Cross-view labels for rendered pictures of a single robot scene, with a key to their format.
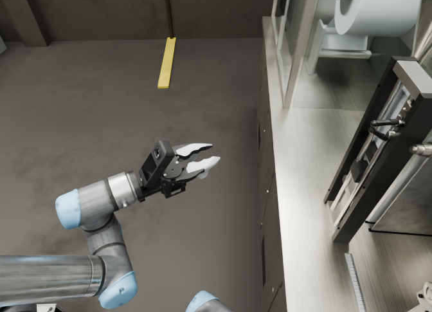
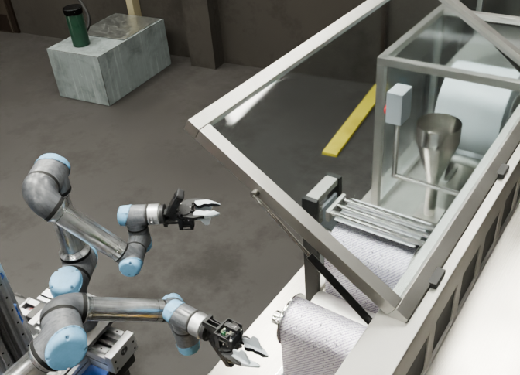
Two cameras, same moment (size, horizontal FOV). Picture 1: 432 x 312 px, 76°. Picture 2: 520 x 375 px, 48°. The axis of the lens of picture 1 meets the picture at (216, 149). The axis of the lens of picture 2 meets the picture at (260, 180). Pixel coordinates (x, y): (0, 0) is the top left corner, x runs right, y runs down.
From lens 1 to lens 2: 153 cm
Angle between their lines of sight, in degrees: 27
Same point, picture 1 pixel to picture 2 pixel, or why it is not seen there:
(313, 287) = (264, 339)
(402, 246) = not seen: hidden behind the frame
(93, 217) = (133, 222)
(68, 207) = (123, 211)
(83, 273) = (115, 243)
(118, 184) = (152, 208)
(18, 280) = (89, 228)
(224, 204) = not seen: hidden behind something
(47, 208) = not seen: hidden behind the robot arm
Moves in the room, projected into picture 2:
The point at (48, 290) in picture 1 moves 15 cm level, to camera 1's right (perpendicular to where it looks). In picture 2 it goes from (98, 240) to (132, 253)
